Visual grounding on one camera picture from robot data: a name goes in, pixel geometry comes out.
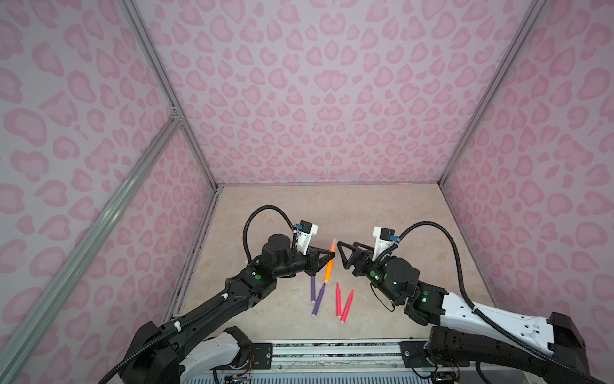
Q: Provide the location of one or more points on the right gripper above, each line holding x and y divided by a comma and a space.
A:
362, 262

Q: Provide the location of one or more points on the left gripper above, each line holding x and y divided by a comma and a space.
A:
312, 259

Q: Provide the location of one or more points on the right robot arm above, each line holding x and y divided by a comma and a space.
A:
463, 330

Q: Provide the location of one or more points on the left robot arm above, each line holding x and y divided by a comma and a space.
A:
157, 353

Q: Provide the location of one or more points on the purple pen upper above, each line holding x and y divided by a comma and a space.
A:
313, 296

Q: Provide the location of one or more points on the purple pen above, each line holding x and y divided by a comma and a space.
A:
319, 299
313, 296

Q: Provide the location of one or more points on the purple pen lower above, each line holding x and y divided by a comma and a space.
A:
319, 299

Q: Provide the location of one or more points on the pink pen left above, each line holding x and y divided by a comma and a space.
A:
338, 301

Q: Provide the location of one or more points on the pink pen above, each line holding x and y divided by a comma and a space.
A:
338, 301
346, 309

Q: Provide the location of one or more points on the pink pen right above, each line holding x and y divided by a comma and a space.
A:
346, 309

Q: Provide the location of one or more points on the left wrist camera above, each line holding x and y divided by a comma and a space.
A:
304, 234

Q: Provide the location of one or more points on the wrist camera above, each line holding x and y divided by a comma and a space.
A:
304, 234
384, 239

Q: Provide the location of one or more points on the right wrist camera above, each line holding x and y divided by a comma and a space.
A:
384, 239

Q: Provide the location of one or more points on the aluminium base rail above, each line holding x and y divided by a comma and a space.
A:
229, 359

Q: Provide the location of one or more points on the diagonal aluminium frame bar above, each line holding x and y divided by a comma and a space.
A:
33, 328

